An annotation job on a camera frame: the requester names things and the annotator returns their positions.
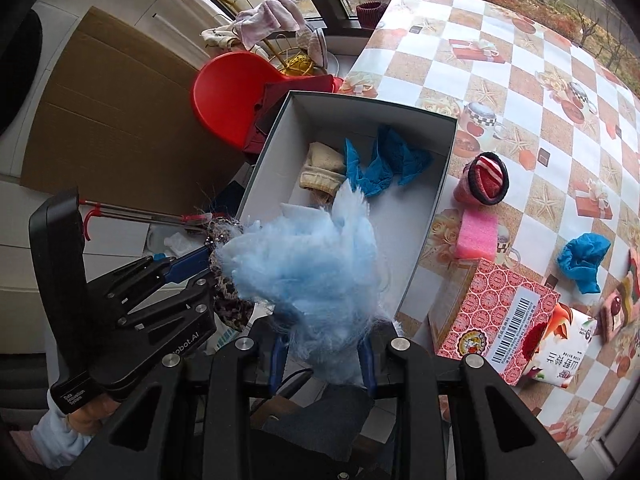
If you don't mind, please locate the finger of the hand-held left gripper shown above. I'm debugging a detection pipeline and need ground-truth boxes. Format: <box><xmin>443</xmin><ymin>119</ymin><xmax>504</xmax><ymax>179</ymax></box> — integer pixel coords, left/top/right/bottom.
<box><xmin>87</xmin><ymin>245</ymin><xmax>214</xmax><ymax>312</ymax></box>
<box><xmin>116</xmin><ymin>274</ymin><xmax>218</xmax><ymax>332</ymax></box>

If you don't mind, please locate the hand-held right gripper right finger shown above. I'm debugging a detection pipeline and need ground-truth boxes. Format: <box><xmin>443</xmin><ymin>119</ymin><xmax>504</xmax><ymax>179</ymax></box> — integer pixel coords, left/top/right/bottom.
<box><xmin>357</xmin><ymin>335</ymin><xmax>584</xmax><ymax>480</ymax></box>

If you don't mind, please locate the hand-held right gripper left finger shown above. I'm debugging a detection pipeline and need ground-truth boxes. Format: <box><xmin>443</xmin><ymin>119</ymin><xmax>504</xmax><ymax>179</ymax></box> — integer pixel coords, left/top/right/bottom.
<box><xmin>65</xmin><ymin>332</ymin><xmax>289</xmax><ymax>480</ymax></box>

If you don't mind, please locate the leopard print scrunchie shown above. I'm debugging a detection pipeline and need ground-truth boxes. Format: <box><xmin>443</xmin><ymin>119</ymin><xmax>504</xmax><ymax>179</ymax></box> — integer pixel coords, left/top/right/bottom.
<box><xmin>206</xmin><ymin>214</ymin><xmax>257</xmax><ymax>332</ymax></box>

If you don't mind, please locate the light blue fluffy scrunchie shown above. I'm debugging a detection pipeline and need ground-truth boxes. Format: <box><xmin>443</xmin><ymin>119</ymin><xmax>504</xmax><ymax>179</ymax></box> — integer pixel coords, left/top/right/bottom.
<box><xmin>223</xmin><ymin>178</ymin><xmax>397</xmax><ymax>387</ymax></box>

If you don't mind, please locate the white cardboard box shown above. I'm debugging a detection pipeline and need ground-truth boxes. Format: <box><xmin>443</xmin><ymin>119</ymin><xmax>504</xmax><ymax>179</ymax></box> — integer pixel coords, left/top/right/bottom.
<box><xmin>234</xmin><ymin>89</ymin><xmax>459</xmax><ymax>329</ymax></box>

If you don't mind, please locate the pink foam sponge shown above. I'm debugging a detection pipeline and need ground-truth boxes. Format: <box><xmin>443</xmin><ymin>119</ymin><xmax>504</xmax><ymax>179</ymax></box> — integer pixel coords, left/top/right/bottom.
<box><xmin>454</xmin><ymin>208</ymin><xmax>500</xmax><ymax>261</ymax></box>

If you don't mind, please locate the beige sock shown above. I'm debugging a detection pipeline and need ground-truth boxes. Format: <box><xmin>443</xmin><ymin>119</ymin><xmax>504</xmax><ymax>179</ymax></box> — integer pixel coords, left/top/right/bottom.
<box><xmin>298</xmin><ymin>142</ymin><xmax>349</xmax><ymax>206</ymax></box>

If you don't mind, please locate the blue cloth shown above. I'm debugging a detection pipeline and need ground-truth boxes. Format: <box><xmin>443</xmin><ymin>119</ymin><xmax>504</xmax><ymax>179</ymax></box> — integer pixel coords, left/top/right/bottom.
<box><xmin>556</xmin><ymin>233</ymin><xmax>612</xmax><ymax>295</ymax></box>
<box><xmin>343</xmin><ymin>124</ymin><xmax>434</xmax><ymax>199</ymax></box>

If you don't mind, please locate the pink striped sock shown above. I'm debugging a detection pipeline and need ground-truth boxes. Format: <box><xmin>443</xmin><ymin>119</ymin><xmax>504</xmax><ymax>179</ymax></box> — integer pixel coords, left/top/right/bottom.
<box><xmin>453</xmin><ymin>152</ymin><xmax>510</xmax><ymax>206</ymax></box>

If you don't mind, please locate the person's left forearm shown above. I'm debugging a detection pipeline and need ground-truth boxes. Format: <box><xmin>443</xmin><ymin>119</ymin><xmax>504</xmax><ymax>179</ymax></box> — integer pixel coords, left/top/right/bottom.
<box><xmin>32</xmin><ymin>389</ymin><xmax>94</xmax><ymax>469</ymax></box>

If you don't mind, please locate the person's left hand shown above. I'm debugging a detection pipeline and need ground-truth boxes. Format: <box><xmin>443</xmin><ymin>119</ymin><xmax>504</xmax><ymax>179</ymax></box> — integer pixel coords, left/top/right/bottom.
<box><xmin>66</xmin><ymin>393</ymin><xmax>121</xmax><ymax>434</ymax></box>

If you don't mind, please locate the white plastic bottle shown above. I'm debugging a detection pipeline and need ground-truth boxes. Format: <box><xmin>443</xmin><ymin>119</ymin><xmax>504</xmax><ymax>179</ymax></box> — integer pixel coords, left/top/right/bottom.
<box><xmin>148</xmin><ymin>224</ymin><xmax>212</xmax><ymax>262</ymax></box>

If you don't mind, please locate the red broom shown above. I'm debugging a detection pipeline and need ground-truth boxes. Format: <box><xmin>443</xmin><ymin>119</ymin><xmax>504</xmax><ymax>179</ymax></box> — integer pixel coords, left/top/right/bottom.
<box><xmin>79</xmin><ymin>199</ymin><xmax>227</xmax><ymax>241</ymax></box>

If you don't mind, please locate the red patterned carton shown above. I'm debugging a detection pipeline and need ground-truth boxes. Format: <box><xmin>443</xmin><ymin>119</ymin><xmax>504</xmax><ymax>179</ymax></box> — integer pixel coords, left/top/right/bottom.
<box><xmin>428</xmin><ymin>257</ymin><xmax>562</xmax><ymax>387</ymax></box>

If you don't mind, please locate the brown cardboard sheet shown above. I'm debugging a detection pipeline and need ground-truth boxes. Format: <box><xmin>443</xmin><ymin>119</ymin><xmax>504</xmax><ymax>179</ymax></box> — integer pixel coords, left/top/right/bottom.
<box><xmin>19</xmin><ymin>6</ymin><xmax>253</xmax><ymax>217</ymax></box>

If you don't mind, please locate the red plastic chair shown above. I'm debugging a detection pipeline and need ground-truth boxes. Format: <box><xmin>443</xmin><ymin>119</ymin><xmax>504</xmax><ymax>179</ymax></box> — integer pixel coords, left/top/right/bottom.
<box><xmin>192</xmin><ymin>51</ymin><xmax>335</xmax><ymax>152</ymax></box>

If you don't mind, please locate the dark red garment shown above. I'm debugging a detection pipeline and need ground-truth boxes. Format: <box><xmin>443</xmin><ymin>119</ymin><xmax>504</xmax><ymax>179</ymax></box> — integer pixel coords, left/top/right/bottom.
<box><xmin>242</xmin><ymin>74</ymin><xmax>335</xmax><ymax>162</ymax></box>

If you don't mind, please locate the white floral tissue pack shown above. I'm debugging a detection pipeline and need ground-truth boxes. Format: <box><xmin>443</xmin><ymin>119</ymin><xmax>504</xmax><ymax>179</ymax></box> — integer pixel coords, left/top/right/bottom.
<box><xmin>519</xmin><ymin>303</ymin><xmax>602</xmax><ymax>389</ymax></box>

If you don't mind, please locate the blue cloth on table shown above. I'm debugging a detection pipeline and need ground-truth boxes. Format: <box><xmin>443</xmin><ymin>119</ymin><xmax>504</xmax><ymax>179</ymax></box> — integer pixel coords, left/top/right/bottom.
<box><xmin>556</xmin><ymin>233</ymin><xmax>612</xmax><ymax>295</ymax></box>

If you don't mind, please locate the pale pink cloth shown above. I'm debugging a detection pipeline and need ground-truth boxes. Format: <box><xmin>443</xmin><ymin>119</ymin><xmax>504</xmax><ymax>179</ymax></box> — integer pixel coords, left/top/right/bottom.
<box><xmin>234</xmin><ymin>0</ymin><xmax>307</xmax><ymax>47</ymax></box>

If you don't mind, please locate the checkered printed tablecloth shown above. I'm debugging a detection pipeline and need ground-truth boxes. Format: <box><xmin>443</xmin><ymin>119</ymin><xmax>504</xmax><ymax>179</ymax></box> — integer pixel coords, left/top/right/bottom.
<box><xmin>336</xmin><ymin>0</ymin><xmax>640</xmax><ymax>461</ymax></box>

